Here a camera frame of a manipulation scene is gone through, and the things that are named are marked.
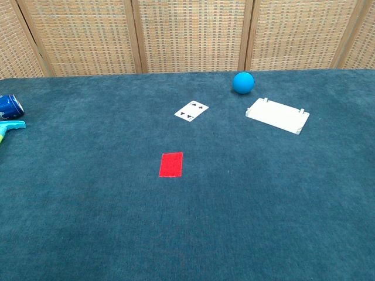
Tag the four of clubs playing card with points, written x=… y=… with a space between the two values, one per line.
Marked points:
x=191 y=111

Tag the blue ball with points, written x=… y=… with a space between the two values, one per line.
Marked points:
x=243 y=82

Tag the white rectangular plastic plate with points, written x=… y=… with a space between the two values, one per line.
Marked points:
x=276 y=116

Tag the woven wooden folding screen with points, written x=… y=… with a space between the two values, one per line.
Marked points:
x=190 y=35

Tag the dark teal table cloth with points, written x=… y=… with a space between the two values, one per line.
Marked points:
x=88 y=219

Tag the blue and white drink can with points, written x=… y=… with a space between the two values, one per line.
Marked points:
x=10 y=106

